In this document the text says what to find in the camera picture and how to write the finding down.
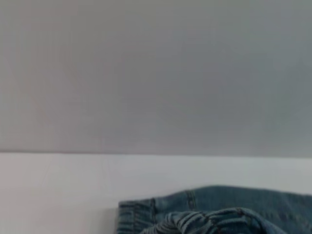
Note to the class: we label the blue denim shorts with cartoon print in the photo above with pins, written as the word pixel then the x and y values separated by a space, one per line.
pixel 219 209

